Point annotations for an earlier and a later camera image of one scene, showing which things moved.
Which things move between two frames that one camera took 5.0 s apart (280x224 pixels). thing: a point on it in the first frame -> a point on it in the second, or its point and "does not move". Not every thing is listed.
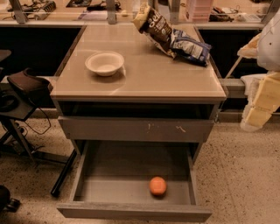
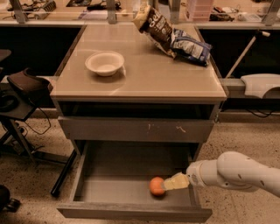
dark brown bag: x=37 y=90 does not move
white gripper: x=269 y=48 -> x=194 y=174
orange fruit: x=157 y=185 does not move
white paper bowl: x=105 y=63 does not move
